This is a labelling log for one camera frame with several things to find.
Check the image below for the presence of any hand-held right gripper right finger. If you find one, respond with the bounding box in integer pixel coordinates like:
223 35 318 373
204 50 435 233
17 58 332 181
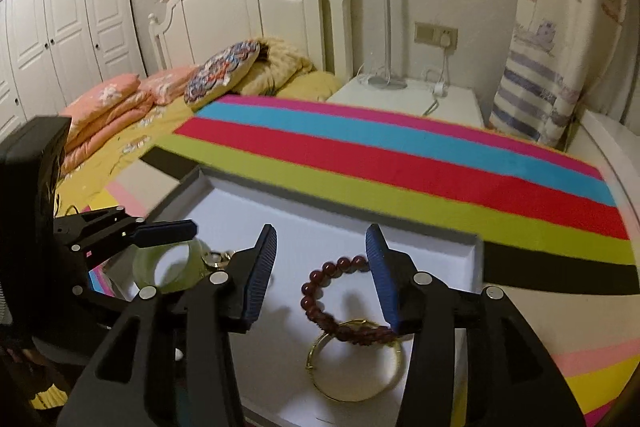
365 223 586 427

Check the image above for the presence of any white nightstand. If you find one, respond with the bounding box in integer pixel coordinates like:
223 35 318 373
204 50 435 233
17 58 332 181
325 76 486 130

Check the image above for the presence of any pink floral pillow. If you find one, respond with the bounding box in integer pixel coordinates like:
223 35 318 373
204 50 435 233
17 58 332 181
137 66 201 105

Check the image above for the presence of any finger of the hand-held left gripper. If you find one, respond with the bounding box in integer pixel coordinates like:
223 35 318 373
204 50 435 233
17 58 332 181
70 274 151 325
54 206 198 270

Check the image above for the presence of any gold green bead necklace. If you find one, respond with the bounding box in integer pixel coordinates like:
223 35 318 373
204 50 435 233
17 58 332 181
201 248 237 269

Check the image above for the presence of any white window sill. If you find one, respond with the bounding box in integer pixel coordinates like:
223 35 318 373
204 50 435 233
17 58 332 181
575 109 640 208

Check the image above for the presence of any folded orange quilt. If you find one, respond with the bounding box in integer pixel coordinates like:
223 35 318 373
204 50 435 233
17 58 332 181
60 74 156 178

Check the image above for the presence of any white bed headboard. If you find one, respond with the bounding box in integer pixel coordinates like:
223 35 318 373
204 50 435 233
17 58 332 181
147 0 353 88

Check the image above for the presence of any white wardrobe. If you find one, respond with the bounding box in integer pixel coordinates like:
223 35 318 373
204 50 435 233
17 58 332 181
0 0 146 142

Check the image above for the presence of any printed striped curtain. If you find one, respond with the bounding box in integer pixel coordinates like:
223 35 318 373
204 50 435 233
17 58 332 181
487 0 631 150

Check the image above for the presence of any yellow blanket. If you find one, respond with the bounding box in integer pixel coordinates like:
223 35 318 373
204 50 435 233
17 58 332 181
235 37 343 102

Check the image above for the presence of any wall socket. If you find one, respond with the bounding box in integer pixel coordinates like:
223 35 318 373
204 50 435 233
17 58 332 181
414 22 458 50

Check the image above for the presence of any white shallow jewelry box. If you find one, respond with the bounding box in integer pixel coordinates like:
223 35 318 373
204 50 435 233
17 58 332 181
107 164 486 427

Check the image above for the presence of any patterned round cushion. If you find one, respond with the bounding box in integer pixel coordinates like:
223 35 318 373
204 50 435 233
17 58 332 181
184 39 261 110

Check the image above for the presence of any dark red bead bracelet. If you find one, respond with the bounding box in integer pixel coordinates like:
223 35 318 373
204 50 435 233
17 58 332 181
300 254 401 345

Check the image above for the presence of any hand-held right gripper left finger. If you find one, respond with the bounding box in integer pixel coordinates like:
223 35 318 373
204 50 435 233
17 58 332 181
55 223 278 427

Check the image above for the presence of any yellow bedsheet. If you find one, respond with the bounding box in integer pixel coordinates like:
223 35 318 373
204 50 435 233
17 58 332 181
52 97 201 218

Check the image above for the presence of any white charger cable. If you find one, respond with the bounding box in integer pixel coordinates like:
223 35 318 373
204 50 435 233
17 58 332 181
422 32 453 118

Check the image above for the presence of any gold bangle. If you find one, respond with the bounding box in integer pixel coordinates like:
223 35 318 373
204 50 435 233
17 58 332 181
306 319 405 400

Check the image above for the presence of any white desk lamp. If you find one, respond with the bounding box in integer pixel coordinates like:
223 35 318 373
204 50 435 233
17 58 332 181
367 0 408 88

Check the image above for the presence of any pale green jade bangle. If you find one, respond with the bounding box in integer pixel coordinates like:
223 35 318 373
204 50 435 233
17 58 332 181
132 241 213 295

